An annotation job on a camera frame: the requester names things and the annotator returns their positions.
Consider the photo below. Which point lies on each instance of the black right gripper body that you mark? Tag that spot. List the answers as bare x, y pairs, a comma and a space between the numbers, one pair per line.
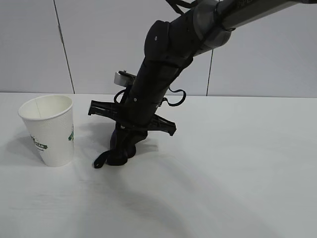
141, 106

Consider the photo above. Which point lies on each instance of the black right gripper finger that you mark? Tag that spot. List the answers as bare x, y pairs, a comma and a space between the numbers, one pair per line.
137, 137
120, 138

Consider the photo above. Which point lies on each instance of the white paper coffee cup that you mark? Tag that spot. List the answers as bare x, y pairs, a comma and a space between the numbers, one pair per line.
54, 138

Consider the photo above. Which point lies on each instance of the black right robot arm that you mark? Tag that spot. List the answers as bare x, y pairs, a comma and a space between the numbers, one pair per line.
173, 39

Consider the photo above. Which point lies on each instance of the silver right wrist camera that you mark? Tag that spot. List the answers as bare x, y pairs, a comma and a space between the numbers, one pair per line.
120, 78

